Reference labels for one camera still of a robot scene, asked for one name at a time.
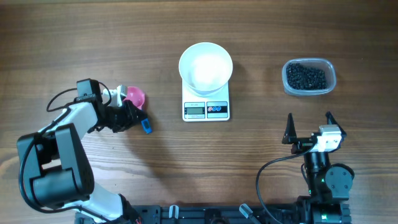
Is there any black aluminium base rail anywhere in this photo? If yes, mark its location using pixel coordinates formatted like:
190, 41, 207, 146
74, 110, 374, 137
74, 203, 352, 224

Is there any white round bowl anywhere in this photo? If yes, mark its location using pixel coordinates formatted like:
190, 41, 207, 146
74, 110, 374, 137
178, 42, 233, 95

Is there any black beans pile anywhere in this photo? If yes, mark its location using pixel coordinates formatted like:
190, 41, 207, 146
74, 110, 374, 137
286, 63, 327, 90

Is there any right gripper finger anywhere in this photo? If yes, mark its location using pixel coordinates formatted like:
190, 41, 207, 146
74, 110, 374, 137
325, 111, 347, 137
282, 113, 297, 144

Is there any white digital kitchen scale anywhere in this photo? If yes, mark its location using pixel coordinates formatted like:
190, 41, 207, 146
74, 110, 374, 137
182, 83, 231, 122

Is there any clear plastic container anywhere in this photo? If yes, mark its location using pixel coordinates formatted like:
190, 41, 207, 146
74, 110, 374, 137
282, 58, 336, 96

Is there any pink scoop blue handle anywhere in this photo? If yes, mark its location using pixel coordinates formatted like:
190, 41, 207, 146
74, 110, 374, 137
123, 86, 152, 134

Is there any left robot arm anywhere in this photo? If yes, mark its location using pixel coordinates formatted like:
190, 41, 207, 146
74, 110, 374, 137
17, 78, 151, 223

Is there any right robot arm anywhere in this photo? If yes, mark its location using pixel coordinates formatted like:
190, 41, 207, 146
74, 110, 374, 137
282, 112, 354, 224

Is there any right black camera cable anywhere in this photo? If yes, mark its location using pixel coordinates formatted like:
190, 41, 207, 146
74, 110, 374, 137
255, 144, 318, 224

